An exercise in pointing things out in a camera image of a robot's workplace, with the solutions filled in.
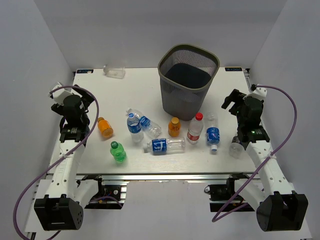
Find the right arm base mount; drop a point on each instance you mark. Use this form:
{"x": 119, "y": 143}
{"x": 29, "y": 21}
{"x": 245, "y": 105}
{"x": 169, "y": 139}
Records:
{"x": 219, "y": 194}

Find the orange juice bottle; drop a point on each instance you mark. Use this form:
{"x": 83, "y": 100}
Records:
{"x": 104, "y": 127}
{"x": 174, "y": 127}

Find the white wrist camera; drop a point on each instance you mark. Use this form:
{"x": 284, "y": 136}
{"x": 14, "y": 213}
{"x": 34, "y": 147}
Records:
{"x": 59, "y": 95}
{"x": 257, "y": 92}

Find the red cap water bottle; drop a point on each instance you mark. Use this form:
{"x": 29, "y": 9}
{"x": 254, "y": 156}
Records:
{"x": 195, "y": 128}

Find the blue label bottle front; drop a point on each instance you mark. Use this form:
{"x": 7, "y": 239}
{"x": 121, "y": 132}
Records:
{"x": 163, "y": 146}

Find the blue label bottle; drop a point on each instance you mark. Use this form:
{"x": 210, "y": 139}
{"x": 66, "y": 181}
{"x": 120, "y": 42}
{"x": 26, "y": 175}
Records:
{"x": 212, "y": 131}
{"x": 135, "y": 128}
{"x": 150, "y": 128}
{"x": 163, "y": 146}

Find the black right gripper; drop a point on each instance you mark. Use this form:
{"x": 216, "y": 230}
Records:
{"x": 236, "y": 97}

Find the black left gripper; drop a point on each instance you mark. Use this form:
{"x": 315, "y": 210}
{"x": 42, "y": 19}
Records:
{"x": 85, "y": 98}

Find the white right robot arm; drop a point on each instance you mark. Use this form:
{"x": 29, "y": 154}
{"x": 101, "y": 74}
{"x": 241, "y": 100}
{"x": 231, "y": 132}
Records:
{"x": 267, "y": 191}

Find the blue table sticker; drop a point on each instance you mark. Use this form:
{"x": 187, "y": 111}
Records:
{"x": 84, "y": 71}
{"x": 233, "y": 69}

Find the green plastic bottle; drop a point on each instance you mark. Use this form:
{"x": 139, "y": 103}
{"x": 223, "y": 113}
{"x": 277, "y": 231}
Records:
{"x": 117, "y": 151}

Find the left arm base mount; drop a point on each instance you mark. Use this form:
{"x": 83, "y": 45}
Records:
{"x": 109, "y": 192}

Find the clear bottle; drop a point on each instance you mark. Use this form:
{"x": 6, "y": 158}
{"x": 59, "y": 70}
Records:
{"x": 235, "y": 148}
{"x": 112, "y": 72}

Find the grey mesh waste bin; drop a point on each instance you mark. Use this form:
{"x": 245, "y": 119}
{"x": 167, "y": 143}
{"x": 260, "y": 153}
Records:
{"x": 186, "y": 73}

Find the right blue table sticker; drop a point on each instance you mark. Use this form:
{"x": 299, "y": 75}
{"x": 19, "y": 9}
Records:
{"x": 233, "y": 69}

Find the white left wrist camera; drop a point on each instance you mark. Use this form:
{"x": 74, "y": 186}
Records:
{"x": 59, "y": 95}

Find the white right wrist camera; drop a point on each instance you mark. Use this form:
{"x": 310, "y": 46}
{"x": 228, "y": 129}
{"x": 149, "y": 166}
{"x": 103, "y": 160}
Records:
{"x": 257, "y": 92}

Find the left blue table sticker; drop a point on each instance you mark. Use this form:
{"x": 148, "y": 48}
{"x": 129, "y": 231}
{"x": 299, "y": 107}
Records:
{"x": 84, "y": 71}

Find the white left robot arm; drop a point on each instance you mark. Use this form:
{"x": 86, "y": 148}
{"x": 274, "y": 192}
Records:
{"x": 62, "y": 207}

